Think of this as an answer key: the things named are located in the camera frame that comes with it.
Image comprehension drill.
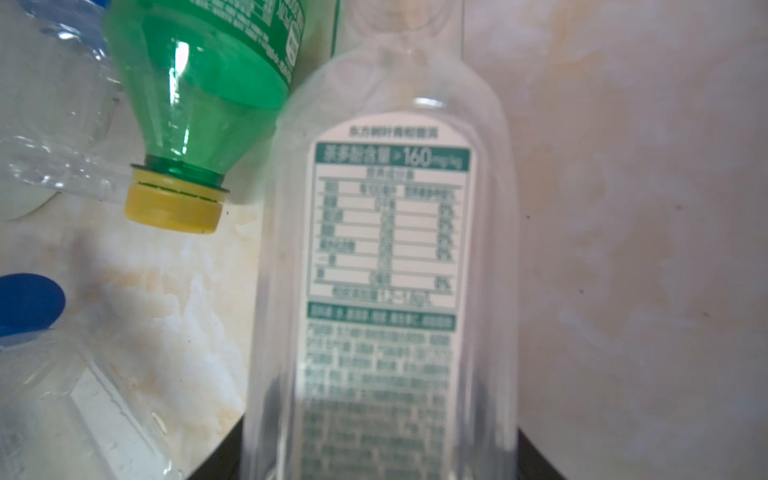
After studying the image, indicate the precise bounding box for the clear square bottle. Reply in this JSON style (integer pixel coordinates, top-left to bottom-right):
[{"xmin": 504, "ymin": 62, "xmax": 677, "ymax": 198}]
[{"xmin": 1, "ymin": 273, "xmax": 185, "ymax": 479}]

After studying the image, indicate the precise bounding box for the light green bottle yellow cap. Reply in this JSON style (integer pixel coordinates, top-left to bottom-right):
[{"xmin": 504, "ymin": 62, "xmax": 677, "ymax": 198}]
[{"xmin": 103, "ymin": 0, "xmax": 307, "ymax": 234}]

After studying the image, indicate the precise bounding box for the blue label bottle near bin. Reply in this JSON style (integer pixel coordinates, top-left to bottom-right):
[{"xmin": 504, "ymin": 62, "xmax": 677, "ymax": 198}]
[{"xmin": 1, "ymin": 1, "xmax": 144, "ymax": 204}]

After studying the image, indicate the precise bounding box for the clear bottle green label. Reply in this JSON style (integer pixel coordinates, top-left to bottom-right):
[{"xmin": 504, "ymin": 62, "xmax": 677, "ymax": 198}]
[{"xmin": 240, "ymin": 1, "xmax": 519, "ymax": 479}]

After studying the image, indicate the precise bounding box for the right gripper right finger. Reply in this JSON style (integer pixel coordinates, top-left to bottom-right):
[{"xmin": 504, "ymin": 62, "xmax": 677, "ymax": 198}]
[{"xmin": 517, "ymin": 429, "xmax": 565, "ymax": 480}]

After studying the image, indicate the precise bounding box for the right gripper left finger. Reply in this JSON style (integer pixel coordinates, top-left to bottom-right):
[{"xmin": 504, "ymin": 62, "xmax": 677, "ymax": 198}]
[{"xmin": 187, "ymin": 418, "xmax": 244, "ymax": 480}]

